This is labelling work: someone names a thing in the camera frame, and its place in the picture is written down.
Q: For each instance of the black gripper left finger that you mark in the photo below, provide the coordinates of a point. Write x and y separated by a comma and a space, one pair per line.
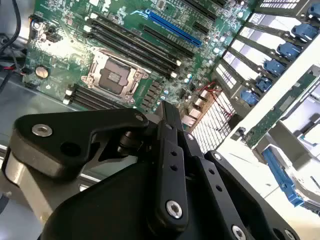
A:
75, 130

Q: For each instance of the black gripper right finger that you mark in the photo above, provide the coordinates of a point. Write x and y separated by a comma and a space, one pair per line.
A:
215, 180

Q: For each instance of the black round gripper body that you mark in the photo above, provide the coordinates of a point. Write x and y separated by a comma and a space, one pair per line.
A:
112, 212

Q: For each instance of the green graphics card black fan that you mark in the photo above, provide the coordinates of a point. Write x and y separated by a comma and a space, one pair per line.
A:
282, 107

